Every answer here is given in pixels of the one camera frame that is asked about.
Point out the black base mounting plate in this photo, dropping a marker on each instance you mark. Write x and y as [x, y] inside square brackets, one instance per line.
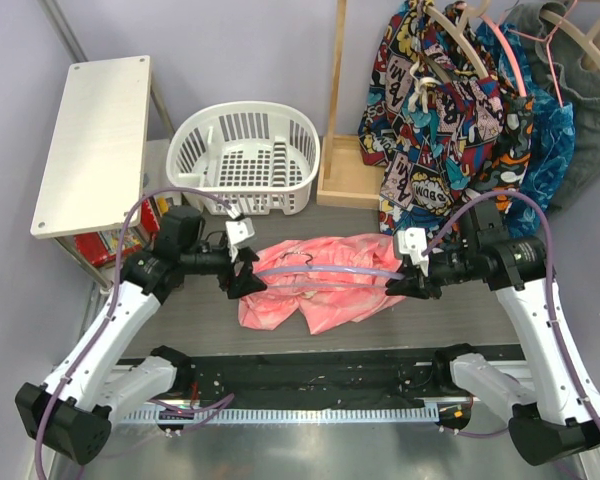
[337, 380]

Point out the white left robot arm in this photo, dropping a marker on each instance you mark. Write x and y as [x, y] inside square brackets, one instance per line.
[74, 410]

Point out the thin pink wire hanger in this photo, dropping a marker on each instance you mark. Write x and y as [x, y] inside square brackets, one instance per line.
[537, 37]

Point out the blue patterned shorts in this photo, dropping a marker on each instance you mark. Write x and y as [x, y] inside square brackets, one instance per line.
[552, 138]

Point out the white side shelf table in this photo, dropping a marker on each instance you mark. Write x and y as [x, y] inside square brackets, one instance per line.
[95, 164]

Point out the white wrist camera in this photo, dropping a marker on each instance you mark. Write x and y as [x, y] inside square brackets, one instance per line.
[411, 244]
[240, 234]

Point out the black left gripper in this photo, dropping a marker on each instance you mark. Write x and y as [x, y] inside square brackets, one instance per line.
[246, 282]

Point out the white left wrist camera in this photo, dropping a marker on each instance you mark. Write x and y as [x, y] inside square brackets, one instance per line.
[240, 234]

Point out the pink plastic hanger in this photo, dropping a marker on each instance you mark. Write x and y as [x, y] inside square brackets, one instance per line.
[508, 52]

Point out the white plastic laundry basket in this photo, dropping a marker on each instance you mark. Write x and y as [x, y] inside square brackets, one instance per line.
[258, 156]

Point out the comic print shorts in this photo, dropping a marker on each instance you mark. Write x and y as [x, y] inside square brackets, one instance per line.
[412, 123]

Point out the grey green shorts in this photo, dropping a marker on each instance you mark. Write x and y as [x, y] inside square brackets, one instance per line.
[582, 90]

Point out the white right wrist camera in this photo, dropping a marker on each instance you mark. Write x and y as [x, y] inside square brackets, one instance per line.
[411, 244]

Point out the beige wooden hanger far right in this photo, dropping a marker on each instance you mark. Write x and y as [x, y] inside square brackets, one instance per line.
[588, 42]

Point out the beige wooden hanger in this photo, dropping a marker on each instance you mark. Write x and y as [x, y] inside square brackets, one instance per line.
[456, 29]
[588, 42]

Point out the slotted white cable duct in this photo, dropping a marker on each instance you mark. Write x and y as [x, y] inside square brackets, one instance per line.
[154, 414]

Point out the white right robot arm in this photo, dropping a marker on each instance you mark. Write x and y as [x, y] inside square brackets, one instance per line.
[559, 415]

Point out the red book stack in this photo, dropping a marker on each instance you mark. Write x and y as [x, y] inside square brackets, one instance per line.
[99, 248]

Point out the pink patterned shorts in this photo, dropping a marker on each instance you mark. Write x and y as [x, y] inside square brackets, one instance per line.
[323, 306]

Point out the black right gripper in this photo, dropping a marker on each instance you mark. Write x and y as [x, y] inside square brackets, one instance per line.
[413, 282]

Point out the black orange camo shorts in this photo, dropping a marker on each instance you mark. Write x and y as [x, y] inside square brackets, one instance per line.
[498, 117]

